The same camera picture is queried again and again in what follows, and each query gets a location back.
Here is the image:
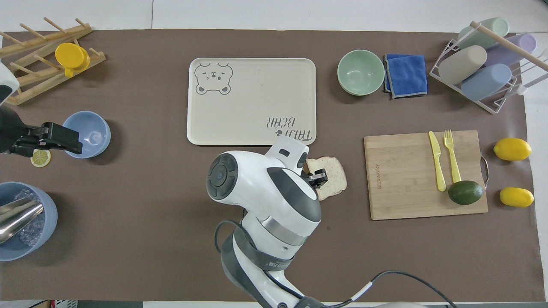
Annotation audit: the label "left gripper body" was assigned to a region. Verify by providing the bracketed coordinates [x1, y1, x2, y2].
[0, 106, 27, 154]

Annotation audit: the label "white bread slice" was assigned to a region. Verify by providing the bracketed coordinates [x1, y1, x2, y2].
[305, 156, 348, 201]

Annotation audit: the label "lemon slice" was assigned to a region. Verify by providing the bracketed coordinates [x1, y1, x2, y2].
[30, 149, 51, 168]

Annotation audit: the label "wooden dish rack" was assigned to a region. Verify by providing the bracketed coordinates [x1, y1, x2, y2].
[0, 17, 107, 106]

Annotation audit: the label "wooden cutting board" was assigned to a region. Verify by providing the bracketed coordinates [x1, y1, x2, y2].
[364, 130, 489, 221]

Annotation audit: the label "light blue bowl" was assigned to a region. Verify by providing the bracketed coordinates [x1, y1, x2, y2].
[63, 111, 111, 159]

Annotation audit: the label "metal scoop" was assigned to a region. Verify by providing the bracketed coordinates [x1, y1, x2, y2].
[0, 198, 45, 244]

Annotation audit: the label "blue ice bucket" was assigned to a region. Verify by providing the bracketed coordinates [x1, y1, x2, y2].
[0, 182, 58, 262]

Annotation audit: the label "yellow plastic cup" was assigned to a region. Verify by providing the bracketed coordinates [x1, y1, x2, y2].
[55, 42, 91, 78]

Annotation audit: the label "ice cubes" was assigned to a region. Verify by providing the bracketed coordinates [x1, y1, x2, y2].
[14, 190, 46, 248]

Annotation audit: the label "beige tray with bear print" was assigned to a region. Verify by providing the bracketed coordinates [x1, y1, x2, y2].
[187, 57, 317, 146]

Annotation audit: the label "green bowl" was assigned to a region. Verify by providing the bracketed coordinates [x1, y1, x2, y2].
[337, 50, 385, 96]

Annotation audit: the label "yellow plastic knife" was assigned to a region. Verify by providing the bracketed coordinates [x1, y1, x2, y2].
[429, 131, 447, 192]

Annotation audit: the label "yellow plastic fork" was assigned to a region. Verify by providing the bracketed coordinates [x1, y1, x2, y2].
[443, 129, 462, 184]

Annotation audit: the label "blue cloth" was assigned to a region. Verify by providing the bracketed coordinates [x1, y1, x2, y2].
[383, 53, 428, 100]

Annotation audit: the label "green avocado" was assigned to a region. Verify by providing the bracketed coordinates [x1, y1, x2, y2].
[448, 180, 484, 205]

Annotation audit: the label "beige cup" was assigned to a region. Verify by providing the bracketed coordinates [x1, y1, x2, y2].
[439, 45, 488, 85]

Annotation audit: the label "blue cup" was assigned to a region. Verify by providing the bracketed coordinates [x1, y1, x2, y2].
[461, 63, 512, 101]

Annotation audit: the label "yellow lemon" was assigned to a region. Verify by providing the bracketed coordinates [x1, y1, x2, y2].
[499, 187, 535, 208]
[493, 137, 532, 161]

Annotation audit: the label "green cup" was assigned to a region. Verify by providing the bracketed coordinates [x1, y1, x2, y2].
[457, 17, 510, 50]

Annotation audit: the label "purple cup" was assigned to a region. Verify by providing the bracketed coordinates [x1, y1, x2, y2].
[485, 33, 537, 67]

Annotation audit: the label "black cable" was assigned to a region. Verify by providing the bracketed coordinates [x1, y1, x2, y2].
[214, 219, 242, 258]
[332, 270, 458, 308]

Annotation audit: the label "white wire cup rack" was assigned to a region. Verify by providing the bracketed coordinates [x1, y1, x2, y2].
[429, 21, 548, 114]

